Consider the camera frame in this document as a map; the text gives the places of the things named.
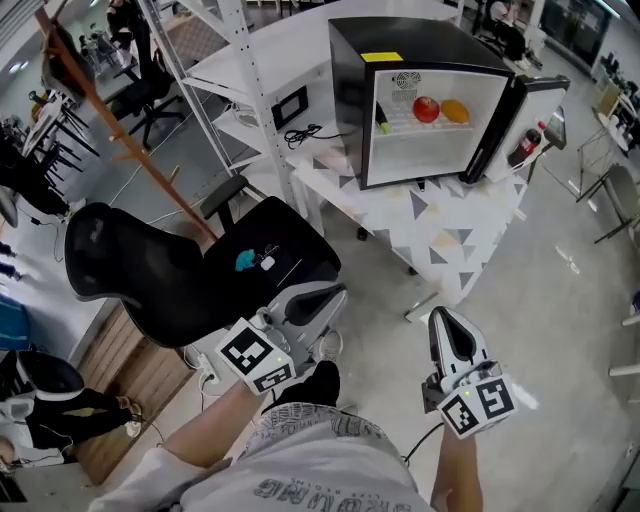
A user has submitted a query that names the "black mini fridge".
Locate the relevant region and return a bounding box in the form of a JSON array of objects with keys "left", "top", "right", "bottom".
[{"left": 328, "top": 17, "right": 571, "bottom": 191}]

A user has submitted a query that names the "white metal shelf rack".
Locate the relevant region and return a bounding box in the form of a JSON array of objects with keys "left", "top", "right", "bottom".
[{"left": 139, "top": 0, "right": 464, "bottom": 236}]

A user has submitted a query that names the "cola bottle red cap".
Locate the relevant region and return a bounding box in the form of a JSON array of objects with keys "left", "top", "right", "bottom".
[{"left": 506, "top": 121, "right": 548, "bottom": 169}]

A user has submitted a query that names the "person's black trouser leg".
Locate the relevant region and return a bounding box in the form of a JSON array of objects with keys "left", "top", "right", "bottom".
[{"left": 262, "top": 359, "right": 342, "bottom": 416}]

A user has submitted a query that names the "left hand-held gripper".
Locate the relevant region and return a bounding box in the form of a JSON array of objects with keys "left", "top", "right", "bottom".
[{"left": 214, "top": 282, "right": 349, "bottom": 396}]

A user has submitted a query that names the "table with triangle-pattern cloth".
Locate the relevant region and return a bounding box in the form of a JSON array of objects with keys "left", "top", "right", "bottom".
[{"left": 292, "top": 149, "right": 529, "bottom": 307}]

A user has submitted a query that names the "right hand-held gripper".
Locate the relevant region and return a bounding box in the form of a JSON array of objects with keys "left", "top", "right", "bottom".
[{"left": 422, "top": 305, "right": 519, "bottom": 440}]

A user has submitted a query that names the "coiled black cable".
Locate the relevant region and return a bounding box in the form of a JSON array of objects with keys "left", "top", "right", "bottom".
[{"left": 283, "top": 123, "right": 346, "bottom": 149}]

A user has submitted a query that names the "person's left forearm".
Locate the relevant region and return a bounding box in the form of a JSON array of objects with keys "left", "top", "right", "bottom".
[{"left": 163, "top": 382, "right": 274, "bottom": 471}]

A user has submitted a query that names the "black swivel chair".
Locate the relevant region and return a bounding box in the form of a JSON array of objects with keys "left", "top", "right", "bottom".
[{"left": 107, "top": 22, "right": 186, "bottom": 151}]

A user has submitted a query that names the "wooden coat rack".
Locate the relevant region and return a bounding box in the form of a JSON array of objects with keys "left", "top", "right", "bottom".
[{"left": 34, "top": 7, "right": 221, "bottom": 241}]

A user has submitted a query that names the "orange mango food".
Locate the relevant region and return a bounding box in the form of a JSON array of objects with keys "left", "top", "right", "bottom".
[{"left": 440, "top": 99, "right": 470, "bottom": 125}]

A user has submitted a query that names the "grey hanging garment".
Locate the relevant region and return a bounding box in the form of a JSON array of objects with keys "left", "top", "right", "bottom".
[{"left": 40, "top": 24, "right": 97, "bottom": 104}]

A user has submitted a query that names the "wooden floor platform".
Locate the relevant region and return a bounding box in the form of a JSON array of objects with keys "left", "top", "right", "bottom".
[{"left": 69, "top": 302, "right": 199, "bottom": 486}]

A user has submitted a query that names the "white power strip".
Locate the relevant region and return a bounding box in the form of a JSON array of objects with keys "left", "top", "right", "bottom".
[{"left": 192, "top": 352, "right": 221, "bottom": 386}]

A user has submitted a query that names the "black framed box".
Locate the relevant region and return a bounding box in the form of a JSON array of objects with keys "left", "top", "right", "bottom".
[{"left": 272, "top": 85, "right": 310, "bottom": 132}]

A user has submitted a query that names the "wire-frame side table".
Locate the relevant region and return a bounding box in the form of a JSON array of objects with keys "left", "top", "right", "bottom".
[{"left": 577, "top": 112, "right": 632, "bottom": 204}]

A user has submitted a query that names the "grey screen device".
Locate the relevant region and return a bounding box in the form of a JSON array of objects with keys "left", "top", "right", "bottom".
[{"left": 542, "top": 106, "right": 569, "bottom": 151}]

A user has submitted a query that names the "person's grey shoe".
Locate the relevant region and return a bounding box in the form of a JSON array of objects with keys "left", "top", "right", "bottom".
[{"left": 312, "top": 329, "right": 344, "bottom": 364}]

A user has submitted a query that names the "red apple food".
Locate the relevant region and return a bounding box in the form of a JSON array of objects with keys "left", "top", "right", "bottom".
[{"left": 412, "top": 95, "right": 442, "bottom": 124}]

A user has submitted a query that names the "person's right forearm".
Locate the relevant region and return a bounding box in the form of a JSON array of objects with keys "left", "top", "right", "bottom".
[{"left": 429, "top": 424, "right": 485, "bottom": 512}]

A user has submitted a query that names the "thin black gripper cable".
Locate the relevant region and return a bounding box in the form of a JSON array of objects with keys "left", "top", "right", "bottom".
[{"left": 402, "top": 423, "right": 445, "bottom": 464}]

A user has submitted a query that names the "black mesh office chair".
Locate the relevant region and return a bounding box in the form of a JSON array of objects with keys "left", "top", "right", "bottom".
[{"left": 63, "top": 174, "right": 344, "bottom": 349}]

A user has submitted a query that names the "person's white printed shirt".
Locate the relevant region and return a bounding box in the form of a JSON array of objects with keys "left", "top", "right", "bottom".
[{"left": 87, "top": 403, "right": 434, "bottom": 512}]

